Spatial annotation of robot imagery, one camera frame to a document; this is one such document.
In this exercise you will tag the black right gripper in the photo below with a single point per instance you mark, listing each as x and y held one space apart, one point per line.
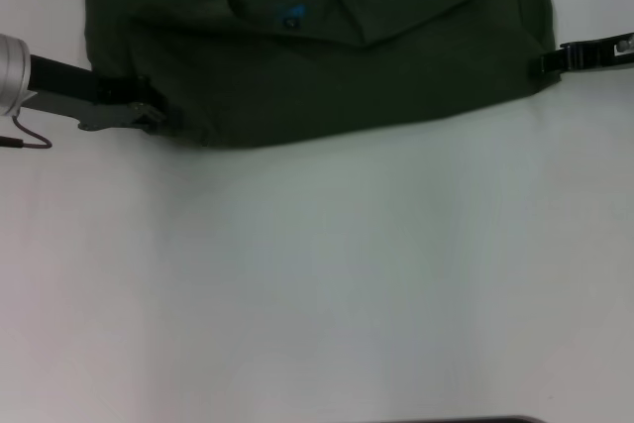
604 54

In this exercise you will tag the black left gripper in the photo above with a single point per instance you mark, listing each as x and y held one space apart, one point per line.
74 91

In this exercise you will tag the dark green FREE t-shirt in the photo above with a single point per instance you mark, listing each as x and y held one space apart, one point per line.
322 71

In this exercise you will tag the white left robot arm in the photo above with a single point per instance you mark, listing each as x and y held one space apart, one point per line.
12 76

